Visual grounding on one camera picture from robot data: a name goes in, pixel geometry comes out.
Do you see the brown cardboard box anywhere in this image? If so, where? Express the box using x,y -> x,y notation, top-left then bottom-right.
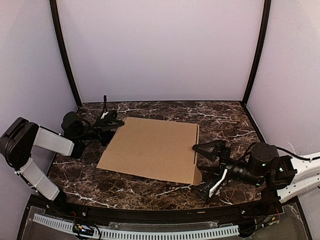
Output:
97,117 -> 203,186

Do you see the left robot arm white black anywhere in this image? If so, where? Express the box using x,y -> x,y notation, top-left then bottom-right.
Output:
0,111 -> 125,205

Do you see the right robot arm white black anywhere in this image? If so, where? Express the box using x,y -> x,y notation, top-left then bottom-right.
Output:
192,139 -> 320,205

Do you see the right small circuit board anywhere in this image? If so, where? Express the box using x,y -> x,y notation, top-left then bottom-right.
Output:
255,216 -> 281,230

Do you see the small circuit board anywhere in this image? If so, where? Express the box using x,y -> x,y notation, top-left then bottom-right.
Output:
255,216 -> 281,230
72,223 -> 95,237

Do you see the left small circuit board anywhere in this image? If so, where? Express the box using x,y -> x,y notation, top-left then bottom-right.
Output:
72,223 -> 95,237

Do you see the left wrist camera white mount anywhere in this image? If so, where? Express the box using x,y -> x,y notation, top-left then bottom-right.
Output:
100,95 -> 118,120

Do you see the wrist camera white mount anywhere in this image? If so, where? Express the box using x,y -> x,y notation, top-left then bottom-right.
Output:
195,169 -> 228,201
100,95 -> 118,120

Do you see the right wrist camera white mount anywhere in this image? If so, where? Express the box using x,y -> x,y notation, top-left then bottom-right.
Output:
195,169 -> 228,201

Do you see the white slotted cable duct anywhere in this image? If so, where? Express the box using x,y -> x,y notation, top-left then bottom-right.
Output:
32,213 -> 240,240

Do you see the black front frame rail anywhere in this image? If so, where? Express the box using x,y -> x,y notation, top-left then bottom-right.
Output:
41,198 -> 283,225

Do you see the left black frame post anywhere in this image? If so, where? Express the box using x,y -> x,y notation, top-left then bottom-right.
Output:
49,0 -> 82,108

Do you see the black frame post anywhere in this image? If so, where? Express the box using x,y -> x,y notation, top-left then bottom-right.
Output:
241,0 -> 272,108
49,0 -> 82,108

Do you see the right black frame post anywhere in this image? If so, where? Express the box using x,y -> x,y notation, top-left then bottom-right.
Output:
241,0 -> 272,108

